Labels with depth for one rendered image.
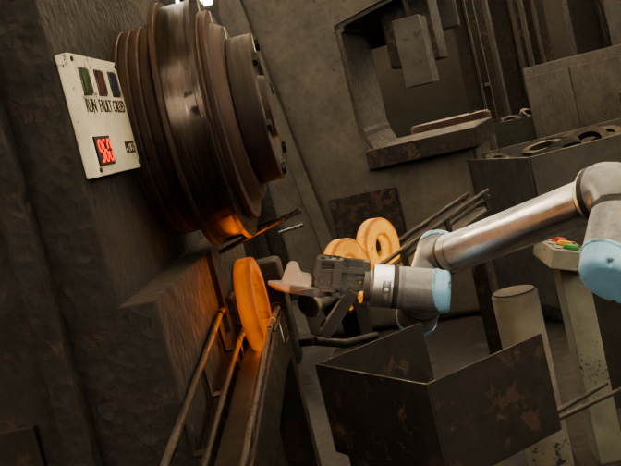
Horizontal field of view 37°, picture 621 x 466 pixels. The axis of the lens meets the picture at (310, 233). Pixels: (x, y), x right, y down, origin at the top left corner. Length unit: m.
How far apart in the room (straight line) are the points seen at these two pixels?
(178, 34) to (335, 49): 2.85
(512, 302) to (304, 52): 2.35
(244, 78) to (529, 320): 1.13
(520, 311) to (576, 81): 3.59
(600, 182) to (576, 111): 4.30
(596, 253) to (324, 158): 3.02
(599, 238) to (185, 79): 0.73
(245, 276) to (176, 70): 0.41
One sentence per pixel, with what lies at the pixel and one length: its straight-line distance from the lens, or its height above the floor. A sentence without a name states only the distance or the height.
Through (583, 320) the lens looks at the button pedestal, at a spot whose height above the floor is 0.40.
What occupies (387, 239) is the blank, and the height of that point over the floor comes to 0.74.
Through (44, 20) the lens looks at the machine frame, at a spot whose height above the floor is 1.29.
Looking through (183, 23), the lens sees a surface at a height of 1.28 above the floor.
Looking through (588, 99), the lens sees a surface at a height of 0.83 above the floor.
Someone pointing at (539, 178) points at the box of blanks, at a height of 0.65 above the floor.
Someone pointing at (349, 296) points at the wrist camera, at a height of 0.70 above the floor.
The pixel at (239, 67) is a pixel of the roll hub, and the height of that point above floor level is 1.19.
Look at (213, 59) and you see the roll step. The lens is 1.66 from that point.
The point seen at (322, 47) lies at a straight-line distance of 4.47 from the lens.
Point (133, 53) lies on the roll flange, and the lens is 1.68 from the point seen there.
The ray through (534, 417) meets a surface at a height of 0.62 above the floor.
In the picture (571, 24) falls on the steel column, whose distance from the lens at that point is 10.45.
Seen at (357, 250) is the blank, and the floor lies 0.74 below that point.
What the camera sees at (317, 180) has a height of 0.79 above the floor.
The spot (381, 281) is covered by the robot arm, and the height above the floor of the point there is 0.72.
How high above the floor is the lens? 1.06
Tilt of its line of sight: 6 degrees down
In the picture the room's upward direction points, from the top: 13 degrees counter-clockwise
